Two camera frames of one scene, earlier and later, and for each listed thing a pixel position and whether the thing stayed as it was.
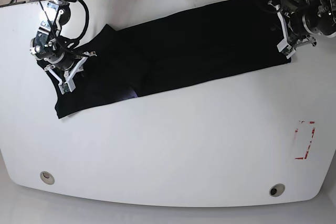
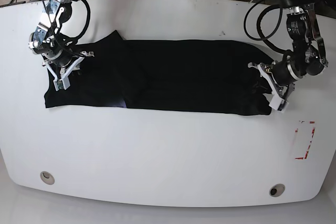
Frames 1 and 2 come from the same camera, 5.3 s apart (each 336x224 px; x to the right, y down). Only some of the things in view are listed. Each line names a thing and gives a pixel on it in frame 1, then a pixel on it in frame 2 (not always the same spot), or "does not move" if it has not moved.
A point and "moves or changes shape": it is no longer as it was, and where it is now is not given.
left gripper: (48, 50) does not move
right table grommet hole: (276, 190) does not move
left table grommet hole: (46, 178) does not move
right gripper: (312, 20) -> (292, 68)
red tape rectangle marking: (313, 130) does not move
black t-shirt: (172, 49) moves or changes shape
